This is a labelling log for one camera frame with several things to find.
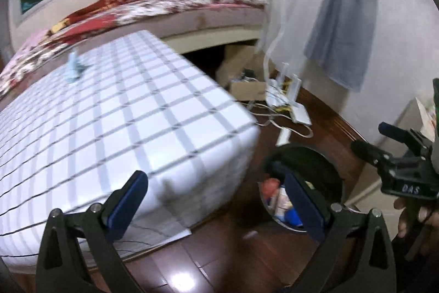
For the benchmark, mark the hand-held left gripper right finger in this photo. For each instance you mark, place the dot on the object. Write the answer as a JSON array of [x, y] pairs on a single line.
[[305, 207]]

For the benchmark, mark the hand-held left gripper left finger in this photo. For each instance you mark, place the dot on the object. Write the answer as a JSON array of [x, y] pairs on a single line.
[[125, 207]]

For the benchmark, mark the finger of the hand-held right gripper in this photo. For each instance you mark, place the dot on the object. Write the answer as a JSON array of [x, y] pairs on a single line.
[[368, 150], [387, 129]]

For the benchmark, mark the black trash bin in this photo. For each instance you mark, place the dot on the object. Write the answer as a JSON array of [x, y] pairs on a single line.
[[322, 169]]

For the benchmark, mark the light blue face mask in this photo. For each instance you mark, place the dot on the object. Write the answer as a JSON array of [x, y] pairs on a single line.
[[72, 71]]

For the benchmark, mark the person's right hand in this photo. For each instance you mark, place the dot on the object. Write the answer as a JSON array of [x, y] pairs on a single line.
[[408, 224]]

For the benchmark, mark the pale cardboard box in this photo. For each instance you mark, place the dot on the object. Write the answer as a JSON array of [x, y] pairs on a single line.
[[420, 114]]

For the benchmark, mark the white power strip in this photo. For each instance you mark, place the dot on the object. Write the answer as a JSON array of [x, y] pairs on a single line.
[[300, 114]]

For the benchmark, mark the white router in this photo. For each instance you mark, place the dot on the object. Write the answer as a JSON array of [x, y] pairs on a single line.
[[274, 95]]

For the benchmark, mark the grey hanging cloth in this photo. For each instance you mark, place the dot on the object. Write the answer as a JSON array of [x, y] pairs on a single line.
[[346, 21]]

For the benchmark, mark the small cardboard box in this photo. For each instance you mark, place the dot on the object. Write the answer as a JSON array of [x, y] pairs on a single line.
[[247, 90]]

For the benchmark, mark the sheer white curtain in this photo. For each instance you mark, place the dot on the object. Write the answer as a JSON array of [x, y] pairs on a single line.
[[295, 4]]

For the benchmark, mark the large cardboard box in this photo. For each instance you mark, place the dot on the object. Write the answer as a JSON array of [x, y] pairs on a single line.
[[236, 59]]

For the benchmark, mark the pink blanket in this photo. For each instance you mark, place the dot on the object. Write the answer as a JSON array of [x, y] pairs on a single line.
[[24, 49]]

